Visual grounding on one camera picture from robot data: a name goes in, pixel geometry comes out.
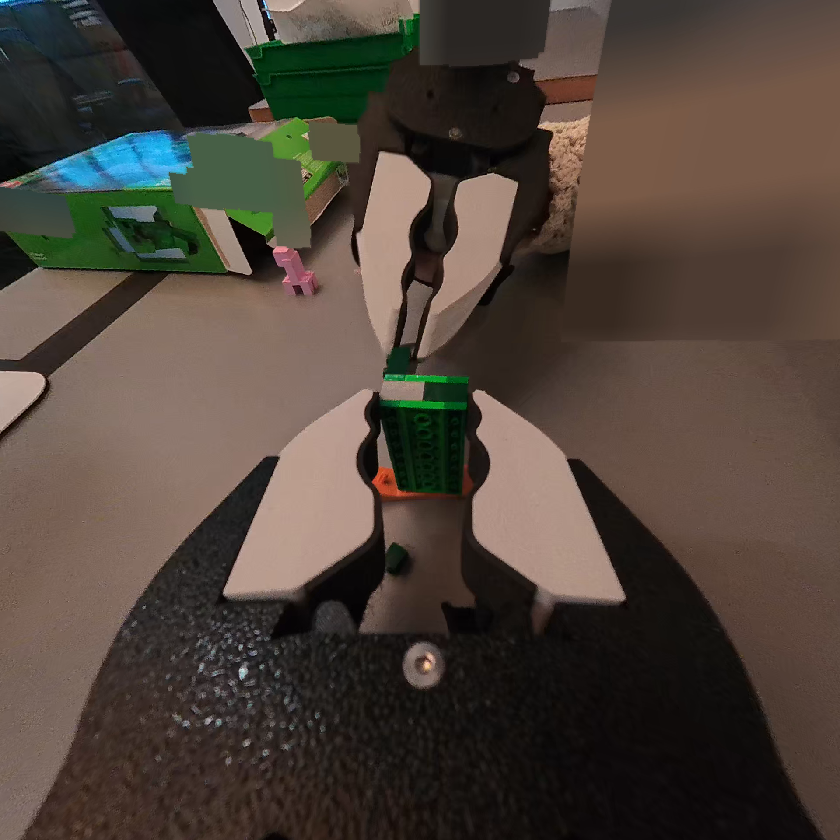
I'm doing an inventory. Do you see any white paper bag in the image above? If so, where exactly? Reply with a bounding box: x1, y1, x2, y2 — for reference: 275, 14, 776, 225
268, 0, 421, 48

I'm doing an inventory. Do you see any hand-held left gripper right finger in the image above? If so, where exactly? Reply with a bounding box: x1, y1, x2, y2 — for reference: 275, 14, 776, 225
461, 389, 627, 636

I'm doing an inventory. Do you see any brown cardboard sheet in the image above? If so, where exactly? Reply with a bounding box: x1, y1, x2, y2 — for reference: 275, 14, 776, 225
533, 77, 599, 106

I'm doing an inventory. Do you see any green lego set box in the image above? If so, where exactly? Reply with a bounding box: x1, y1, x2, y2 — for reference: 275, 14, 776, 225
0, 117, 350, 275

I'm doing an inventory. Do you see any person's right forearm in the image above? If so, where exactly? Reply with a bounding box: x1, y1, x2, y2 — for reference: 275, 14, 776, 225
530, 115, 593, 255

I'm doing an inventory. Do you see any pink lego pig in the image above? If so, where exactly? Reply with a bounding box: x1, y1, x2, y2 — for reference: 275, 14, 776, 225
272, 245, 322, 298

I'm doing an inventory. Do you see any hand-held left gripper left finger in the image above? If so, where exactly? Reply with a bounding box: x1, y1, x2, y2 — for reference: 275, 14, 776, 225
222, 388, 387, 634

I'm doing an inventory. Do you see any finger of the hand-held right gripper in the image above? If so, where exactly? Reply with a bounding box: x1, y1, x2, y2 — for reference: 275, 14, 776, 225
410, 172, 521, 363
356, 150, 434, 361

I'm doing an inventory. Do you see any green lego assembly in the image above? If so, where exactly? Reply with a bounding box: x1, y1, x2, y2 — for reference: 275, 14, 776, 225
379, 346, 472, 497

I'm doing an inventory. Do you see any dark printed box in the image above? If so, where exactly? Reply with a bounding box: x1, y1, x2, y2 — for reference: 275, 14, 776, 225
0, 0, 186, 182

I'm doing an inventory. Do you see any white rounded board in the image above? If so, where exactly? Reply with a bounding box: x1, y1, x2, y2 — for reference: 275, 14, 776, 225
0, 369, 49, 435

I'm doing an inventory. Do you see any black board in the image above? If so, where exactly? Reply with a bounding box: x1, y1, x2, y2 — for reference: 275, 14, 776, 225
98, 0, 265, 132

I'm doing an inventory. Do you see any orange lego brick separator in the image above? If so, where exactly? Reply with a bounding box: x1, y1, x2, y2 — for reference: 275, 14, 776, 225
369, 465, 478, 504

